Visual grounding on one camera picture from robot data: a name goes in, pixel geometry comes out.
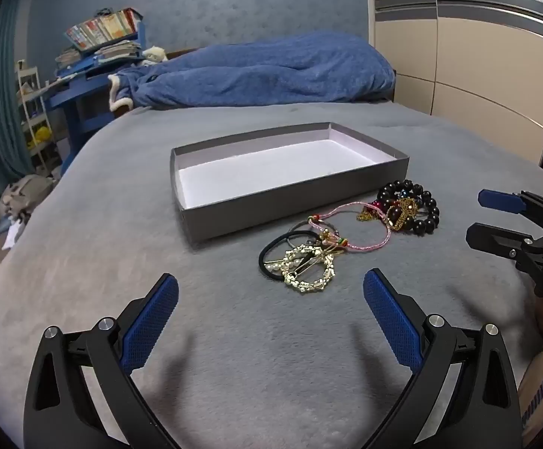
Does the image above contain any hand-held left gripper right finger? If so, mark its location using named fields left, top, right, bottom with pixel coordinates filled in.
left=362, top=268, right=522, bottom=449

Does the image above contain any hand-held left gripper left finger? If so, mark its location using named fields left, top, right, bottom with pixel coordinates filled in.
left=22, top=272, right=180, bottom=449

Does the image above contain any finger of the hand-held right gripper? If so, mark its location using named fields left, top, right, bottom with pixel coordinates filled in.
left=477, top=189, right=543, bottom=226
left=465, top=223, right=543, bottom=272

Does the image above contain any black bead bracelet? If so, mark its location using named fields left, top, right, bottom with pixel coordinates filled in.
left=376, top=179, right=441, bottom=236

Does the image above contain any pink cord bracelet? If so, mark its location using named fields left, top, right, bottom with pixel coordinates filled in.
left=308, top=201, right=391, bottom=253

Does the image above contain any red and gold charm bracelet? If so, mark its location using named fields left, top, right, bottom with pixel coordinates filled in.
left=357, top=198, right=419, bottom=232

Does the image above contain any gold round hair clip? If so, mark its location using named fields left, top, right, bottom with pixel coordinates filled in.
left=270, top=243, right=342, bottom=296

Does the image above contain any black hair tie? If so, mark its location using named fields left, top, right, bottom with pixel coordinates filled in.
left=258, top=234, right=319, bottom=284

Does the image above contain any silver bangle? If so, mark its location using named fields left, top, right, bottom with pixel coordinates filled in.
left=286, top=224, right=328, bottom=248

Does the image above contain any grey cardboard box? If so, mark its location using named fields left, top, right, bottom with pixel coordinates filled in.
left=170, top=122, right=410, bottom=243

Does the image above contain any beige wardrobe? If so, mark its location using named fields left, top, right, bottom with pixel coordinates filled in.
left=367, top=0, right=543, bottom=164

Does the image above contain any white paper sheet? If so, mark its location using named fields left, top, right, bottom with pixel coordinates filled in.
left=2, top=222, right=26, bottom=248

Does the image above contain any grey bag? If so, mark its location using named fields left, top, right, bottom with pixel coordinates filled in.
left=1, top=174, right=59, bottom=220

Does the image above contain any blue desk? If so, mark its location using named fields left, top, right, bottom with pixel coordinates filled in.
left=42, top=21, right=148, bottom=174

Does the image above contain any teal curtain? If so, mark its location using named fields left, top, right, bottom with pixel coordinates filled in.
left=0, top=0, right=36, bottom=197

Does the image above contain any white shelf rack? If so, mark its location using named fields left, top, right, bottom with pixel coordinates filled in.
left=16, top=60, right=61, bottom=178

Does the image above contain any white plush toy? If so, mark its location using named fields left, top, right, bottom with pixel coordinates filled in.
left=141, top=46, right=169, bottom=65

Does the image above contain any blue blanket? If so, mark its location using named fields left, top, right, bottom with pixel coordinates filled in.
left=107, top=32, right=396, bottom=113

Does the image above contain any stack of papers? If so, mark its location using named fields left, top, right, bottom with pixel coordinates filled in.
left=55, top=41, right=142, bottom=68

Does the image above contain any row of books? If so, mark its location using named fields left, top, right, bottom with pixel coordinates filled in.
left=64, top=8, right=143, bottom=50

